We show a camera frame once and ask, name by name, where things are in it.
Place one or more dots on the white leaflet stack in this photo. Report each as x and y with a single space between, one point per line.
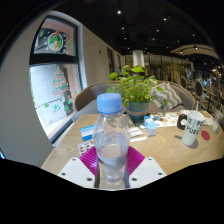
137 134

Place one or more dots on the white mug with black print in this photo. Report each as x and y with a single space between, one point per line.
193 128

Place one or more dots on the clear blue-capped water bottle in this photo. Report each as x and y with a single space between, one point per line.
111 143

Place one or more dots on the grey curved sofa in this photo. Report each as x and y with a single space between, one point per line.
86 103

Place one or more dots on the pill blister card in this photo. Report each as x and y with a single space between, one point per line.
85 147

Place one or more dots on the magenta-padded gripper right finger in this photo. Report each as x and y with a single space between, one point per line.
146 171

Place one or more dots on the group of ceiling lights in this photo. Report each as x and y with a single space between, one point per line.
119 12

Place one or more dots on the grey white chevron cushion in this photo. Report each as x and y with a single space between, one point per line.
170 95

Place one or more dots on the blue white flat box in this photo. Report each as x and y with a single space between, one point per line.
87 132

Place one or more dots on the small light blue box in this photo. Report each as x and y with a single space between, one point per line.
150 127

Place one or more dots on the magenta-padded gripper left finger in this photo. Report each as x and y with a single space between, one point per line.
75 171

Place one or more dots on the window with festive decorations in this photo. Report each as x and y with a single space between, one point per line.
50 93

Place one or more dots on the food picture menu sheet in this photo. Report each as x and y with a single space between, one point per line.
165 119

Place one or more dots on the green potted plant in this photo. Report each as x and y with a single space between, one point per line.
136 86

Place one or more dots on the clear plastic cup with straw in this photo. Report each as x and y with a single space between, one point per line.
216 125

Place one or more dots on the group of dining chairs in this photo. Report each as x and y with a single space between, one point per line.
199 89

